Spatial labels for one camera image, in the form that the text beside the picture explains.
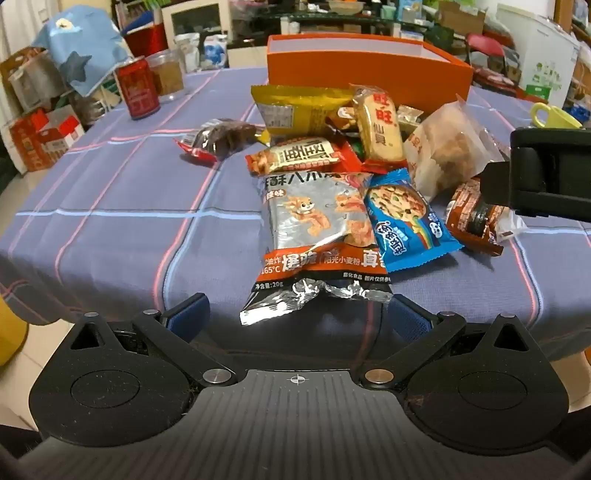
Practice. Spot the yellow snack packet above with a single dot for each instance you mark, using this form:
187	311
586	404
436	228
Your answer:
300	110

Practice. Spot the white blue sack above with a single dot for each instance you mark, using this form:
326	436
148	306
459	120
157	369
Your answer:
216	53

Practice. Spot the clear pastry packet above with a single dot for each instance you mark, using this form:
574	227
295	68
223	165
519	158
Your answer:
452	147

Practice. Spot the brown wafer packet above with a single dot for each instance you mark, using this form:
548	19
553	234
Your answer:
466	207

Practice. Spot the blue cookie packet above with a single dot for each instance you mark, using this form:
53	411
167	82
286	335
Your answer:
401	217

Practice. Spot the brown cardboard box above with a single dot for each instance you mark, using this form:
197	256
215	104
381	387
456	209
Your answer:
32	78

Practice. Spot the white grey sack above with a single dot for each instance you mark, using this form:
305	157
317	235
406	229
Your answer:
188	53

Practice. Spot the red white cardboard box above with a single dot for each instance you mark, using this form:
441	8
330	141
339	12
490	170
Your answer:
41	138

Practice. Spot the yellow object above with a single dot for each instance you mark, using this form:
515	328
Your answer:
11	332

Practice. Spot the blue star print cloth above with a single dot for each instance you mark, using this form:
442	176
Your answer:
83	50

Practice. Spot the red soda can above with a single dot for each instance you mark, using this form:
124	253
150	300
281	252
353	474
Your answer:
137	87

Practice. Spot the clear plastic jar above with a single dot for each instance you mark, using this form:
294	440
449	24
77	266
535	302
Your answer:
166	76

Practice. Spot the yellow mug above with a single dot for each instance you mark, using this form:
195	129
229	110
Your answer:
558	117

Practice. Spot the red folding chair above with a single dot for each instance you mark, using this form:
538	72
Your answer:
485	48

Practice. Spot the silver orange snack packet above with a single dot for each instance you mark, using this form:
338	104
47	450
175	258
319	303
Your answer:
309	221

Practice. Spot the orange peanut snack packet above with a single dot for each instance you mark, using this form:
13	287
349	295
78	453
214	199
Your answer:
300	157

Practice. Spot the red bag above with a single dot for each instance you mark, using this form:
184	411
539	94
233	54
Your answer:
145	39

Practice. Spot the white glass-door cabinet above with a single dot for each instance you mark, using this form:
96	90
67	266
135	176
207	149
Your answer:
198	21

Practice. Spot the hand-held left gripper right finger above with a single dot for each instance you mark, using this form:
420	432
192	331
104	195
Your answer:
410	319

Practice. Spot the orange cardboard box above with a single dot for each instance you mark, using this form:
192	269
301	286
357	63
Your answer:
369	76

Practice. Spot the dark dried fruit packet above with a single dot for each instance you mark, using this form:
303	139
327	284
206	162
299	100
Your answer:
221	138

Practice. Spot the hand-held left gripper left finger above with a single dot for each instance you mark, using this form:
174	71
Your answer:
190	308

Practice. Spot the brown orange snack packet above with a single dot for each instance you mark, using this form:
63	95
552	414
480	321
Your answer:
340	121

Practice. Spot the rice cracker packet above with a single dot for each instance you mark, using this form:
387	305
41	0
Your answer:
378	129

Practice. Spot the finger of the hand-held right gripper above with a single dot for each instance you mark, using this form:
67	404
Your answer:
496	183

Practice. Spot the purple checked tablecloth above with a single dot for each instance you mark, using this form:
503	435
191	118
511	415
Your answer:
115	207

